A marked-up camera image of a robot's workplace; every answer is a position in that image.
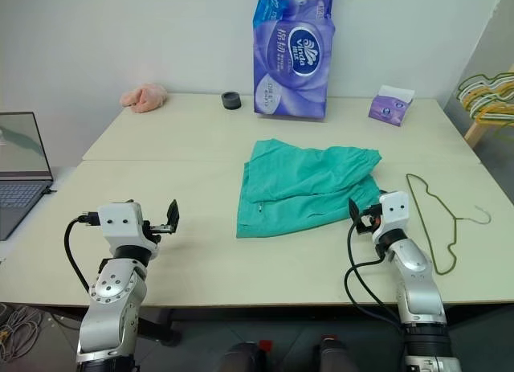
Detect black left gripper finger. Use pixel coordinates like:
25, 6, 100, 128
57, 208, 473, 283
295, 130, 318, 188
165, 198, 181, 229

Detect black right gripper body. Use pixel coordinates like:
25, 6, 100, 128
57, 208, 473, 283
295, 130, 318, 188
357, 202, 382, 235

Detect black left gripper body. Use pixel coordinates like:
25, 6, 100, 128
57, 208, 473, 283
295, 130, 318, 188
140, 222, 177, 245

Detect green wire hanger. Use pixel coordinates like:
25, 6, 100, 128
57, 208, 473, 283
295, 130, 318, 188
405, 173, 494, 276

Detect green shorts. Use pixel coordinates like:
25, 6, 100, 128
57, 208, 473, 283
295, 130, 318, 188
235, 137, 383, 239

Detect black table leg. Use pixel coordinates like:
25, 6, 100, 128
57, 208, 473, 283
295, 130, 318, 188
134, 307, 183, 347

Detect small purple tissue pack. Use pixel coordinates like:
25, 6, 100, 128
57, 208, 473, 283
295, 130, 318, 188
367, 84, 416, 128

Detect pink plush cloth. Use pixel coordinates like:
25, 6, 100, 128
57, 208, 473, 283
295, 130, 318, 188
120, 83, 169, 115

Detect dark rounded shape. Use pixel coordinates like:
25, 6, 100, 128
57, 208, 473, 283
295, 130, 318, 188
218, 341, 275, 372
318, 334, 363, 372

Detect wooden stool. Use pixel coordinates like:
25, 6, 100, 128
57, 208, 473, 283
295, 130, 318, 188
463, 121, 489, 150

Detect grey laptop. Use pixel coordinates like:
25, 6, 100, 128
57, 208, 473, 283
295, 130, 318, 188
0, 111, 55, 242

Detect purple tissue roll bag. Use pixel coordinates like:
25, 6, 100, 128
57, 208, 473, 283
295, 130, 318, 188
251, 0, 337, 122

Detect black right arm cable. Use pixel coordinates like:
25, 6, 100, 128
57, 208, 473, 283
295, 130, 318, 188
344, 220, 405, 329

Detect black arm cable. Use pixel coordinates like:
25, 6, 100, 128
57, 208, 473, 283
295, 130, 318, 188
64, 212, 101, 293
344, 220, 405, 329

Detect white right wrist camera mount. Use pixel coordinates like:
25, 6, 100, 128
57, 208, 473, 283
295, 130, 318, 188
371, 190, 411, 244

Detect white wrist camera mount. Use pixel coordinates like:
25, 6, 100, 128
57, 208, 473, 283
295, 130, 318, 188
97, 202, 145, 249
371, 190, 411, 244

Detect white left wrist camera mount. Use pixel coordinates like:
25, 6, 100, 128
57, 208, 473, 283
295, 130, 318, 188
97, 202, 145, 249

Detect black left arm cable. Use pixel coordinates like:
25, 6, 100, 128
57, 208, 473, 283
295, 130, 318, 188
64, 212, 101, 293

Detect grey floor cable tangle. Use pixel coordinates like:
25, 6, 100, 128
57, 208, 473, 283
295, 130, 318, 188
0, 302, 42, 358

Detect bundle of wire hangers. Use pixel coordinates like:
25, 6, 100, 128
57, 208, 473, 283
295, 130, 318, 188
457, 71, 514, 140

